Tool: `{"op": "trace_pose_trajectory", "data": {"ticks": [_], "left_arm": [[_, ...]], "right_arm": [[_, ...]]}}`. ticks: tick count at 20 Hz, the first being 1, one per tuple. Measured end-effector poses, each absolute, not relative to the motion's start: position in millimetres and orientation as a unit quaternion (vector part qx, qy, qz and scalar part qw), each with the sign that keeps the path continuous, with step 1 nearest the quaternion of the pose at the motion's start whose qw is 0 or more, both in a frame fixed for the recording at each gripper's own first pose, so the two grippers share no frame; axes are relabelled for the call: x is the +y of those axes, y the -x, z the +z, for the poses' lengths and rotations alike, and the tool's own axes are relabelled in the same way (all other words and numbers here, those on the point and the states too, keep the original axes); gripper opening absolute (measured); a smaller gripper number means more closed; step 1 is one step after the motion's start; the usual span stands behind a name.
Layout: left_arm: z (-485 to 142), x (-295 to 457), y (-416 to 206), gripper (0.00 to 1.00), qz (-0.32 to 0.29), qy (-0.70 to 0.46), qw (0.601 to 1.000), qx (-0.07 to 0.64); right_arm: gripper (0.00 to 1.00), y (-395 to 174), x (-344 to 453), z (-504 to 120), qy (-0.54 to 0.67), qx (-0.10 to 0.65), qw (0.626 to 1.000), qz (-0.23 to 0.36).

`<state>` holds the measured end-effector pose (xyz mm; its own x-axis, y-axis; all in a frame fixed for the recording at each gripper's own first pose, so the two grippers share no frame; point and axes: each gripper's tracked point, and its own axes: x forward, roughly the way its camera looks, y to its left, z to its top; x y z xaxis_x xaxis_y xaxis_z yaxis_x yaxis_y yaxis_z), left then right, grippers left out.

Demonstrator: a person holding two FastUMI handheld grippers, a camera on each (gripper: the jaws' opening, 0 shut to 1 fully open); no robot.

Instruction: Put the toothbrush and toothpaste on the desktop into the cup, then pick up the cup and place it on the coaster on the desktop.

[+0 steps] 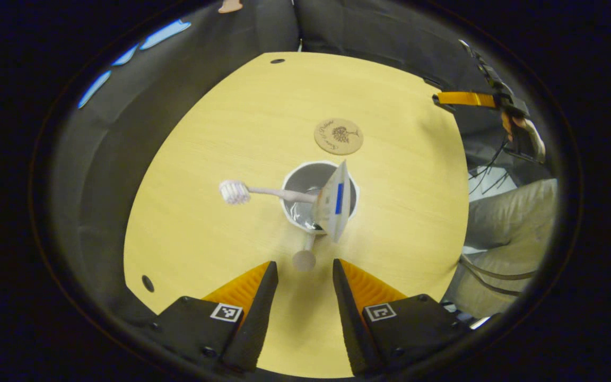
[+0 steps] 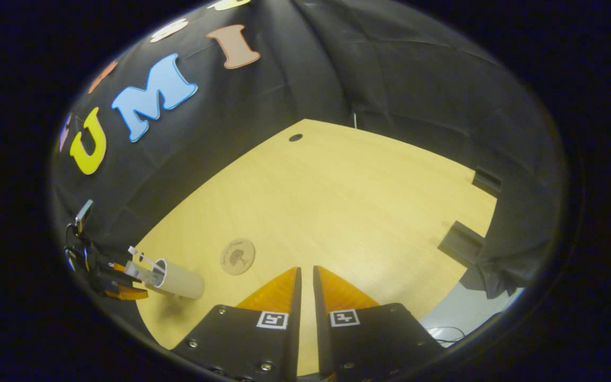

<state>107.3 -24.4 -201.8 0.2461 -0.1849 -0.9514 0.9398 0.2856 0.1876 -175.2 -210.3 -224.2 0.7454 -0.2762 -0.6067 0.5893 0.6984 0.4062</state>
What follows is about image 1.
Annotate round cork coaster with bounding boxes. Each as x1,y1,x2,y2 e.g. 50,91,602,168
313,118,364,156

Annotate white cup with wooden handle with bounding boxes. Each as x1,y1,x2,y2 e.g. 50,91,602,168
280,160,360,272

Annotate black cable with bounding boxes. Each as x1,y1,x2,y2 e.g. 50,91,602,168
467,139,513,194

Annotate person's beige trousers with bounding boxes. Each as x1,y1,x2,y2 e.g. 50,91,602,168
443,178,558,319

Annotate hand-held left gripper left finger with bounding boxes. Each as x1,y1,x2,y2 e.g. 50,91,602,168
152,260,280,373

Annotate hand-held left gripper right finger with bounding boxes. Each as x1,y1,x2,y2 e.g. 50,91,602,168
332,258,470,376

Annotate wooden desktop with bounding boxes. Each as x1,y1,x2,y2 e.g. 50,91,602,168
124,51,469,378

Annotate white toothbrush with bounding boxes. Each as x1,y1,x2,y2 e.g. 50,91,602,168
219,179,319,206

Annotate white toothpaste tube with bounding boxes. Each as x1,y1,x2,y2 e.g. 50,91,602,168
311,160,351,243

